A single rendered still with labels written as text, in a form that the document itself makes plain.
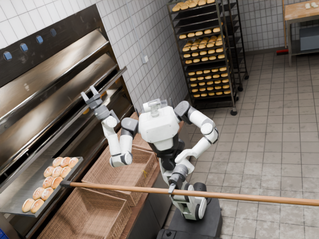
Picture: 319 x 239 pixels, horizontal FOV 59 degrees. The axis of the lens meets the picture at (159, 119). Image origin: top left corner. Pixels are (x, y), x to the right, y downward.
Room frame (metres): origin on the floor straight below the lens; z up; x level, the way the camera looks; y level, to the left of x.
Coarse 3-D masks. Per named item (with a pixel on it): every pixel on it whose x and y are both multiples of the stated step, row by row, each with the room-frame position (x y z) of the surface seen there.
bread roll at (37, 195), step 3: (36, 189) 1.59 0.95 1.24; (39, 189) 1.59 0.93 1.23; (42, 189) 1.60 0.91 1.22; (36, 192) 1.56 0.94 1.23; (39, 192) 1.57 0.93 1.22; (42, 192) 1.58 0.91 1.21; (33, 195) 1.55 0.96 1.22; (36, 195) 1.55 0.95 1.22; (39, 195) 1.55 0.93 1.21; (33, 198) 1.55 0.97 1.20; (36, 198) 1.54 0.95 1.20; (39, 198) 1.55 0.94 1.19
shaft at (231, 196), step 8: (72, 184) 1.55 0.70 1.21; (80, 184) 1.52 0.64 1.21; (88, 184) 1.49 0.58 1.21; (96, 184) 1.47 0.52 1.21; (104, 184) 1.44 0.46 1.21; (144, 192) 1.28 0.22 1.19; (152, 192) 1.25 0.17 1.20; (160, 192) 1.23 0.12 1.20; (176, 192) 1.18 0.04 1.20; (184, 192) 1.16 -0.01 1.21; (192, 192) 1.14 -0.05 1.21; (200, 192) 1.12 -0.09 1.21; (208, 192) 1.11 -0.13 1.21; (248, 200) 0.99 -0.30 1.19; (256, 200) 0.97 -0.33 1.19; (264, 200) 0.95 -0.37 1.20; (272, 200) 0.93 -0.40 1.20; (280, 200) 0.92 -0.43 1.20; (288, 200) 0.90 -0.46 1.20; (296, 200) 0.89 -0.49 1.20; (304, 200) 0.87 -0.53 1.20; (312, 200) 0.86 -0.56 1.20
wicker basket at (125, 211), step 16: (80, 192) 1.98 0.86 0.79; (96, 192) 1.89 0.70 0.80; (64, 208) 1.80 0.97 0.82; (96, 208) 1.94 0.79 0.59; (112, 208) 1.86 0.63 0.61; (128, 208) 1.75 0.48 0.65; (48, 224) 1.65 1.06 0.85; (64, 224) 1.71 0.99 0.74; (80, 224) 1.78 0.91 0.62; (96, 224) 1.75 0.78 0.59; (112, 224) 1.56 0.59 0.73
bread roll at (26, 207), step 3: (27, 201) 1.49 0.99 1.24; (30, 201) 1.50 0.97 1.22; (33, 201) 1.51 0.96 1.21; (24, 204) 1.48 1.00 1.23; (27, 204) 1.47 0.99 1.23; (30, 204) 1.48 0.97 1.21; (24, 207) 1.46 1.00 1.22; (27, 207) 1.46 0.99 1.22; (30, 207) 1.47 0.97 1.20; (24, 210) 1.45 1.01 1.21; (27, 210) 1.45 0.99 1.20
